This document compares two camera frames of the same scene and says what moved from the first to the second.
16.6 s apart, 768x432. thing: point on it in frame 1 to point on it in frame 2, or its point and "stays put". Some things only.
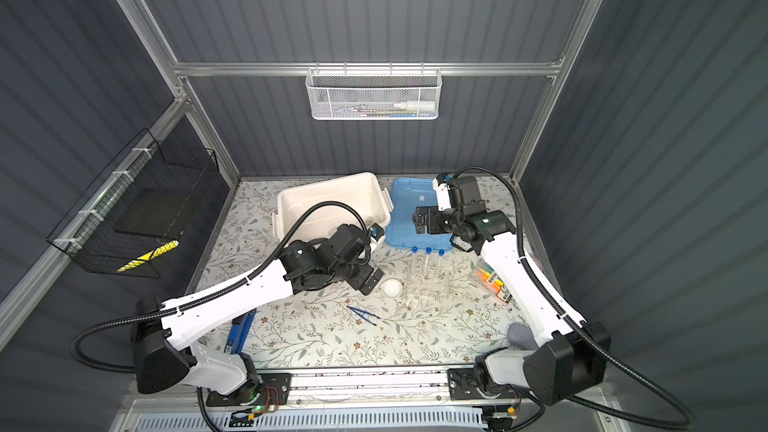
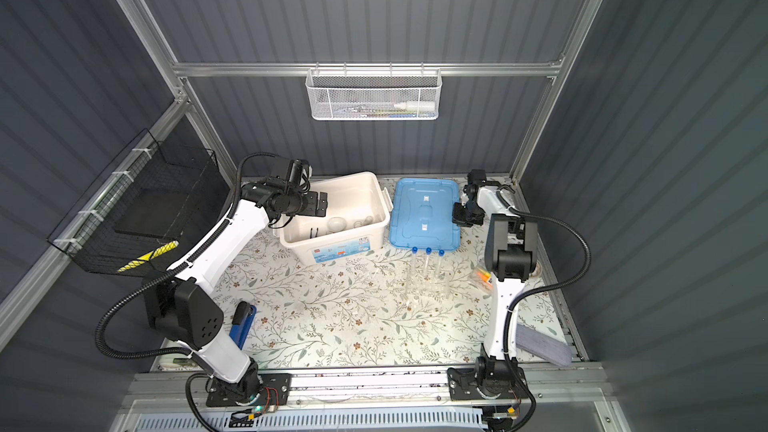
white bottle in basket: (413, 105) stays put
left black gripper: (360, 279) to (311, 209)
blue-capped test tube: (428, 251) stays put
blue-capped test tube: (440, 254) stays put
